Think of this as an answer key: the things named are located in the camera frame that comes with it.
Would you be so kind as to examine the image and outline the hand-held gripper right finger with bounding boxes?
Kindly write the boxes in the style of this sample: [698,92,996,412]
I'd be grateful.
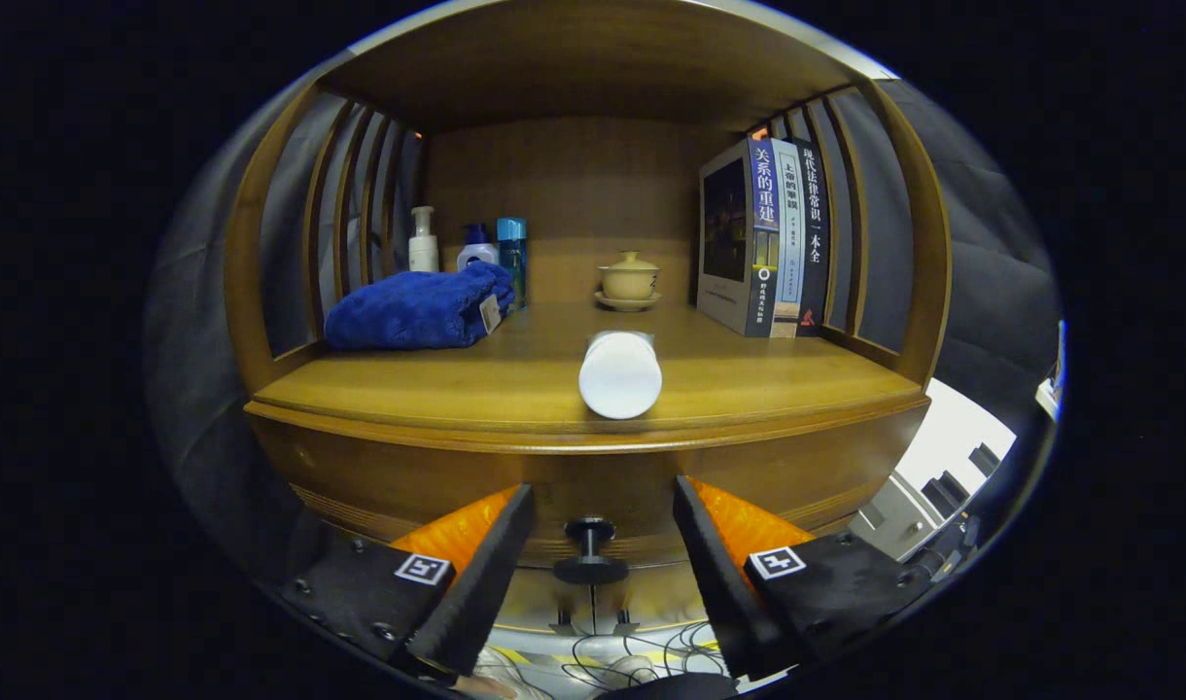
[673,474,944,682]

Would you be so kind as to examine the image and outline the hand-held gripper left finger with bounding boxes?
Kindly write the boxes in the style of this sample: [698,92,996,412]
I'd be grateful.
[280,483,538,682]

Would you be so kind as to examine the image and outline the wooden drawer with black knob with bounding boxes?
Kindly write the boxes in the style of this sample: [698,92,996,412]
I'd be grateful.
[248,403,932,586]

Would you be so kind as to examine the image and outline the white facial cleanser tube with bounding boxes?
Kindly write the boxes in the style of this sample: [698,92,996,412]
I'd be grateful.
[578,331,664,421]

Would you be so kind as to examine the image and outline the wooden countertop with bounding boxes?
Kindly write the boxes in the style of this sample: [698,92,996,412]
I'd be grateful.
[245,299,929,453]

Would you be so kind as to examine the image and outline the white filing cabinet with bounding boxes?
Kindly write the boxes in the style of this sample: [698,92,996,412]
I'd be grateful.
[851,377,1020,563]

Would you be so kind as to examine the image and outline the wooden cabinet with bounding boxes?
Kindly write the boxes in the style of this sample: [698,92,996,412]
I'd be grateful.
[224,0,954,638]

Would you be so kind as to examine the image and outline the blue folded towel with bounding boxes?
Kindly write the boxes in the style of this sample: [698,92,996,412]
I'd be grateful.
[324,261,516,352]

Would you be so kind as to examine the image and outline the beige lidded teacup with saucer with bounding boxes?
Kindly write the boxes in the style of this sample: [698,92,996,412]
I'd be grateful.
[594,250,664,313]

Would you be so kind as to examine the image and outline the teal blue bottle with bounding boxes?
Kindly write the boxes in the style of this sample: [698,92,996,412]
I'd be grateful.
[496,217,529,310]

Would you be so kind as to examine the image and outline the white bottle with blue cap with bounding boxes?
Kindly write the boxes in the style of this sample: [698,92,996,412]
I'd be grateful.
[456,224,500,271]

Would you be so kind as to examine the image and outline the white pump bottle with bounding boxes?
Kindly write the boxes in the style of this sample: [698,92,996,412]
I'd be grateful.
[408,205,440,274]

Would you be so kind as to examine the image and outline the light grey spine book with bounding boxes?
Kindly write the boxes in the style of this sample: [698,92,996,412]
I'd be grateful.
[770,137,808,338]

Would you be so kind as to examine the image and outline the blue spine book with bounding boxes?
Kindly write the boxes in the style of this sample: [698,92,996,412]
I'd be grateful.
[697,137,781,338]

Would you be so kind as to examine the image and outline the black spine book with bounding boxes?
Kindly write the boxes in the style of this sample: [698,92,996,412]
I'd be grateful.
[792,137,833,332]

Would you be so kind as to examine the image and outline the floor cables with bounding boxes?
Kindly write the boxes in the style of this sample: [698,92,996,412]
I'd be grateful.
[486,622,730,696]

